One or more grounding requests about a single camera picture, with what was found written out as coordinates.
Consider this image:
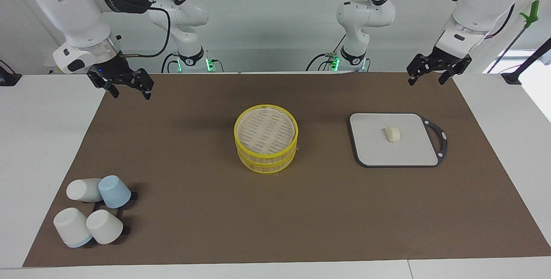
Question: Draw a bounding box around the yellow steamer lid tier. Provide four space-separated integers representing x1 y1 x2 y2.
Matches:
234 104 299 161

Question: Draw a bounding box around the beige perforated steamer liner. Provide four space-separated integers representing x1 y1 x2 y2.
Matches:
237 108 296 149

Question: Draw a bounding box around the yellow steamer base tier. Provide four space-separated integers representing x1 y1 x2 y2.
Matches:
238 150 297 174

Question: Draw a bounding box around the black stand with clamp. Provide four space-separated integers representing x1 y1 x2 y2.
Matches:
501 37 551 85

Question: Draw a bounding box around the grey cutting board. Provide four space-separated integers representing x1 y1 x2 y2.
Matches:
349 113 448 168

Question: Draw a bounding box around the light blue plastic cup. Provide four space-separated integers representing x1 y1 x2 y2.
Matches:
98 175 132 209

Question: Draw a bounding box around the black cup rack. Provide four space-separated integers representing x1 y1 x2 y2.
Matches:
92 191 138 236

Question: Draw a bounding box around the white plastic cup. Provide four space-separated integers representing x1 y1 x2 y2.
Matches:
53 208 93 248
66 178 104 203
86 209 124 245

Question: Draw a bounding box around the black table clamp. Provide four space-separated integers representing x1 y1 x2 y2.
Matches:
0 59 22 87

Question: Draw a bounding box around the green tipped pole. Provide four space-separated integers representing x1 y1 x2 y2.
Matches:
489 0 540 74

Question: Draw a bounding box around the brown table mat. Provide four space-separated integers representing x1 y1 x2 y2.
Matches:
22 72 551 267

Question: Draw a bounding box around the black base power cable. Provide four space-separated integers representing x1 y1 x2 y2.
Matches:
161 52 180 74
306 34 347 72

